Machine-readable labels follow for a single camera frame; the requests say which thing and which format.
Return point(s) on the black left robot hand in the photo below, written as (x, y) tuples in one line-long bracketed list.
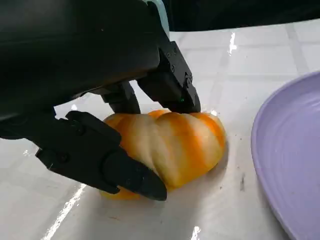
[(75, 50)]

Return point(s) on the orange white toy bread roll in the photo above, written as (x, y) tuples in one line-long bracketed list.
[(180, 145)]

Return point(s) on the lilac plate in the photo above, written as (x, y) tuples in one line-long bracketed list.
[(295, 150)]

